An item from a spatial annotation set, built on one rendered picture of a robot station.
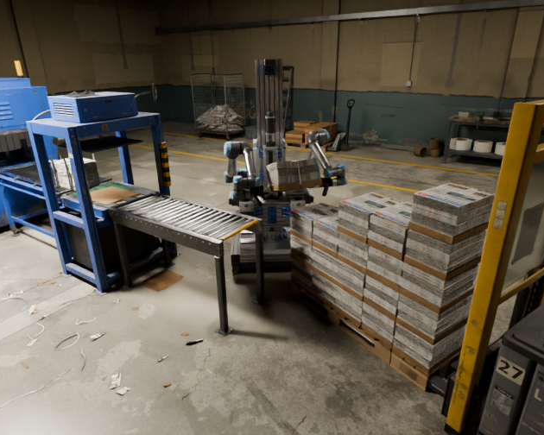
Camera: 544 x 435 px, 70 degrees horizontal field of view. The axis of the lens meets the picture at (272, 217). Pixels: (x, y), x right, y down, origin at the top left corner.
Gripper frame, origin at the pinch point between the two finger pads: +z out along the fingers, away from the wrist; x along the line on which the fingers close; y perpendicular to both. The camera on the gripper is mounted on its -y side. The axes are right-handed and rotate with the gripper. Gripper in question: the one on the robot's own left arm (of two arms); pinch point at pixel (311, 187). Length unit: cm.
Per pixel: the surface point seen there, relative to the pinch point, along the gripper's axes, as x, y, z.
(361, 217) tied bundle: 79, -27, 2
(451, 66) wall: -328, 221, -504
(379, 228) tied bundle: 92, -35, -2
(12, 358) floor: -24, -96, 247
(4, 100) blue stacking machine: -233, 159, 277
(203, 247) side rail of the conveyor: 19, -34, 103
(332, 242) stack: 43, -45, 9
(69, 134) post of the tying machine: -34, 68, 187
